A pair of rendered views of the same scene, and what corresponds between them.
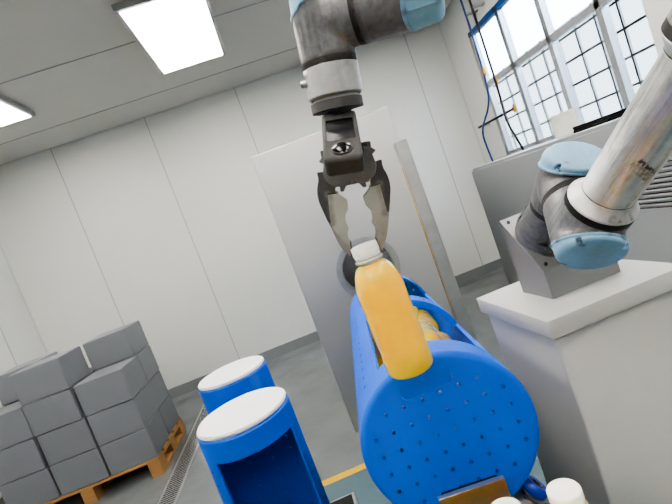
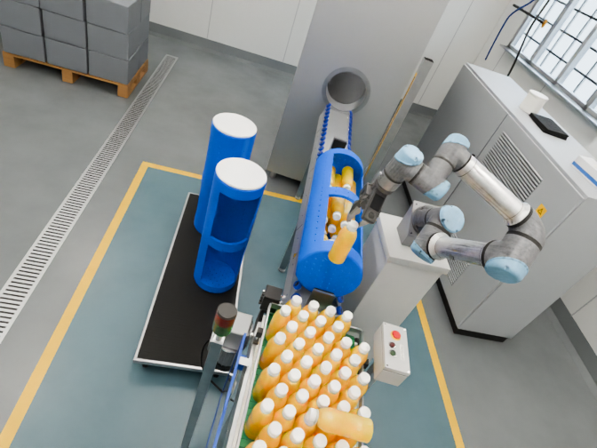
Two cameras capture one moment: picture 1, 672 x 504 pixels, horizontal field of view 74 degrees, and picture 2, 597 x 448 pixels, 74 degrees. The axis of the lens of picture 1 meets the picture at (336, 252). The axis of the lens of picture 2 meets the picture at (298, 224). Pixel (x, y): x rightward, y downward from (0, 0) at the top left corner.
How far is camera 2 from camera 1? 100 cm
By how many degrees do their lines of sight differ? 36
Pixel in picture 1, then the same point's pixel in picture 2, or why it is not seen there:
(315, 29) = (398, 172)
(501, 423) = (346, 281)
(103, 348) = not seen: outside the picture
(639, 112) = (464, 249)
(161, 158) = not seen: outside the picture
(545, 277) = (406, 237)
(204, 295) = not seen: outside the picture
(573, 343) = (391, 265)
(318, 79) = (385, 182)
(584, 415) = (373, 284)
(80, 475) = (66, 59)
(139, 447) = (117, 70)
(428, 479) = (313, 279)
